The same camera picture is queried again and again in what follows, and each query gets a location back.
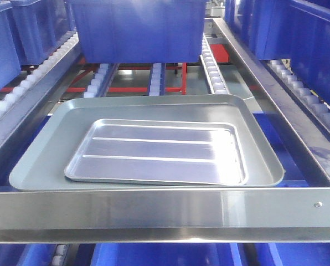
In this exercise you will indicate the blue crate at left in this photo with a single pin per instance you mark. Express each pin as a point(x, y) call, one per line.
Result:
point(9, 62)

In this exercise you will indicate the grey-green plastic tray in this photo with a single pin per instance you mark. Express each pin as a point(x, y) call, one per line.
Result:
point(42, 166)

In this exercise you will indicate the silver ribbed metal tray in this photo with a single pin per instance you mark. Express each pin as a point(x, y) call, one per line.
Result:
point(159, 152)

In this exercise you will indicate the steel front shelf beam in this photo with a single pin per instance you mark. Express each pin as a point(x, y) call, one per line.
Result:
point(191, 215)

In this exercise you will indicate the blue crate at right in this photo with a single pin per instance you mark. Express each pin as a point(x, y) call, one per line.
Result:
point(294, 30)

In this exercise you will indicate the blue crate on rollers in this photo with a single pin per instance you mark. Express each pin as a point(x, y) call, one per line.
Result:
point(140, 31)

